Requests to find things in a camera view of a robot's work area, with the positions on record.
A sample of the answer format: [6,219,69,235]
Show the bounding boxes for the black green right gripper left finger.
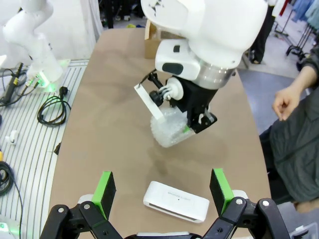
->
[39,171,125,239]

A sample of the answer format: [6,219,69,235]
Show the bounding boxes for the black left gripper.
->
[174,78,219,134]

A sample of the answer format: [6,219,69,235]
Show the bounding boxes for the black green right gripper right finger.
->
[203,168,291,239]

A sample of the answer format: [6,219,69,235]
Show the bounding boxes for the bubble-wrapped clock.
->
[150,107,197,148]

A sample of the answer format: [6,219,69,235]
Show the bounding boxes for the white unwrapped digital clock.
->
[143,181,210,224]

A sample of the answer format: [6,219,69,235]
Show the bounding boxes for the person's right forearm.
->
[289,61,319,97]

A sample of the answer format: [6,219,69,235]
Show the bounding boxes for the person's right hand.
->
[271,87,300,122]

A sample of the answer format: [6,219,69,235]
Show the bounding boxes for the person's left hand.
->
[293,199,319,214]

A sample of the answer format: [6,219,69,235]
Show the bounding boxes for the slotted aluminium platform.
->
[0,58,89,239]

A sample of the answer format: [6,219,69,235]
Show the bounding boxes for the person's grey jacket torso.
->
[259,44,319,205]

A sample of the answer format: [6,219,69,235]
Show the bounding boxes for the brown cardboard box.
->
[144,19,162,60]

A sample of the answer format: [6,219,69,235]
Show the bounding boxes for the clear plastic bin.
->
[290,220,319,239]

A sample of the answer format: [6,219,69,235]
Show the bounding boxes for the bystander in black trousers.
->
[249,7,275,64]

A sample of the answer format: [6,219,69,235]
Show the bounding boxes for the small white plastic part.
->
[4,129,19,145]

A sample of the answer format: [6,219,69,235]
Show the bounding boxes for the black rolling garment rack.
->
[274,19,315,57]

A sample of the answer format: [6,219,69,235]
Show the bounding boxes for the blue hanging garments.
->
[291,0,319,23]

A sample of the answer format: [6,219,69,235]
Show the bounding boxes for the white fabric backdrop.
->
[47,0,103,60]

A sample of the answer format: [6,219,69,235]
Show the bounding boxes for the black white camera mount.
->
[143,71,185,105]

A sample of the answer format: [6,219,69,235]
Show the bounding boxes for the black cable bundle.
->
[0,160,23,225]

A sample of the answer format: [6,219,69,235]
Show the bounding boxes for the black coiled power cable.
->
[37,86,72,124]

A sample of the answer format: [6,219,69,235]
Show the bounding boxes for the black yellow-tagged cable connector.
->
[0,62,24,107]

